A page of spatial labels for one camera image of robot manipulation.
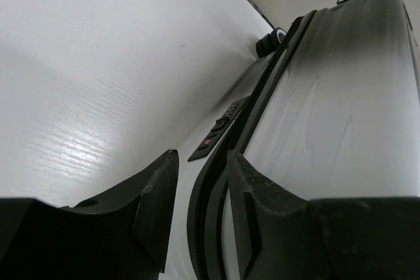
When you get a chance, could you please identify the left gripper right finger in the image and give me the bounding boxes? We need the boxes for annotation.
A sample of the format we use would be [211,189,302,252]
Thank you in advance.
[227,150,315,279]

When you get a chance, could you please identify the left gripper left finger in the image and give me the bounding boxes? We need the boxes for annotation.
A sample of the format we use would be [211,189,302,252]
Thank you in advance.
[71,150,179,279]

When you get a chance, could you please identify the black white space-print suitcase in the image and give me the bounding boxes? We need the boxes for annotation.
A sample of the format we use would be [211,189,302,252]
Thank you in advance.
[161,0,419,279]

